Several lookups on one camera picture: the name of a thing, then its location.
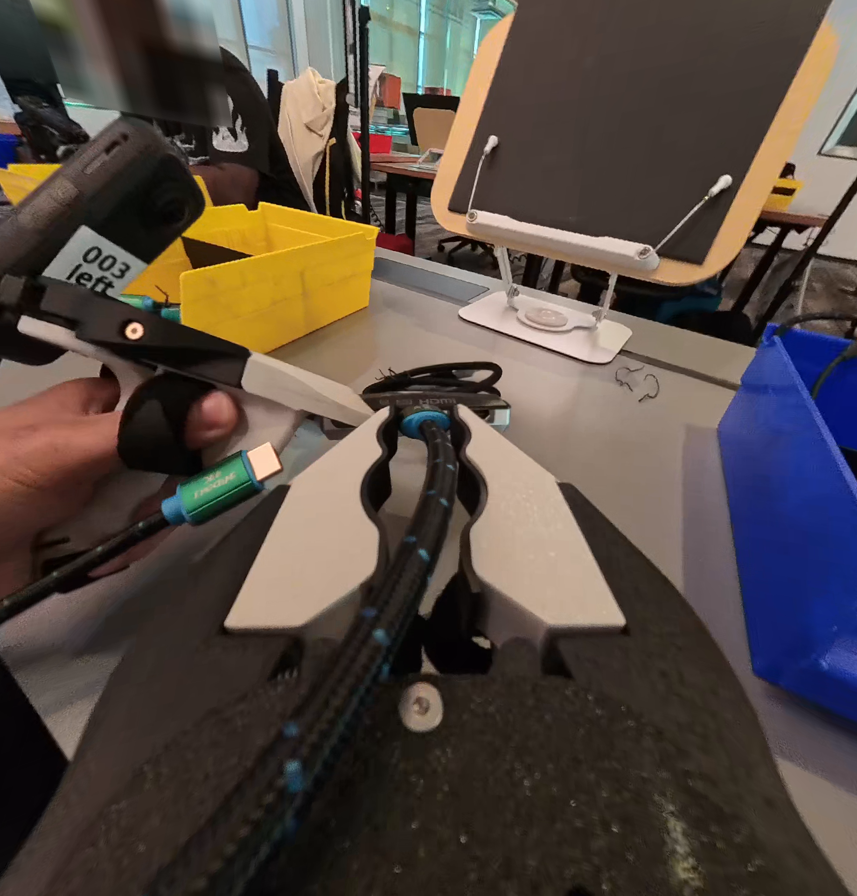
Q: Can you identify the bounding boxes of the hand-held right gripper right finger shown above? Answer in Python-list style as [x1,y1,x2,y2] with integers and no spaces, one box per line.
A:
[460,412,627,638]

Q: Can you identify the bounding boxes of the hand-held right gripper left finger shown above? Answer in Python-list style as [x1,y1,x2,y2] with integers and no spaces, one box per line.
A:
[224,408,397,636]

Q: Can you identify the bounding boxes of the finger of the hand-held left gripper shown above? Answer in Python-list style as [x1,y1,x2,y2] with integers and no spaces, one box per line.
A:
[239,350,375,428]

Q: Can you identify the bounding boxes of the yellow divided storage bin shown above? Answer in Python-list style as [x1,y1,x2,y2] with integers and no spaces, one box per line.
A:
[120,200,382,356]

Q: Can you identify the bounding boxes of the black braided cable green plugs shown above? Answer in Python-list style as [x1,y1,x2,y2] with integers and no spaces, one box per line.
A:
[0,441,284,634]
[141,408,464,896]
[117,283,184,324]

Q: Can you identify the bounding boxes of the HDMI switch with black cable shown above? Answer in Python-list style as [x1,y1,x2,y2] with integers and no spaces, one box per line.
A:
[360,359,515,429]

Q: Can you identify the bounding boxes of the grey desk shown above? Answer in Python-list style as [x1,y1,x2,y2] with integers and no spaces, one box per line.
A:
[0,246,857,896]

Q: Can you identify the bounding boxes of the person's left hand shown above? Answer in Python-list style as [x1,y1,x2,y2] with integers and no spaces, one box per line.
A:
[0,374,242,611]

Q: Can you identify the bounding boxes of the blue storage bin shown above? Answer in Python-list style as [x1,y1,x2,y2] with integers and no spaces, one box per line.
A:
[717,322,857,735]

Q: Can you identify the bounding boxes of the cream hooded jacket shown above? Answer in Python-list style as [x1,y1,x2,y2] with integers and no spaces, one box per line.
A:
[277,66,365,217]

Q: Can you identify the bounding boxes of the black pole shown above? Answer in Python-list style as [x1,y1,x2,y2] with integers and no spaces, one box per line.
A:
[353,0,375,226]

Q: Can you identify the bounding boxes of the wooden book stand white base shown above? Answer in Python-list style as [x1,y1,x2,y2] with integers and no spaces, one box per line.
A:
[400,91,463,170]

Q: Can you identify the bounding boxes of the person's dark clothing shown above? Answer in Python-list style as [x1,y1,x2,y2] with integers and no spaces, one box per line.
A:
[0,630,70,896]

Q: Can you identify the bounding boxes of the black board on stand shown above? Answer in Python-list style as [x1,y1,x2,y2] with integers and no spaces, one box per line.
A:
[430,0,840,366]

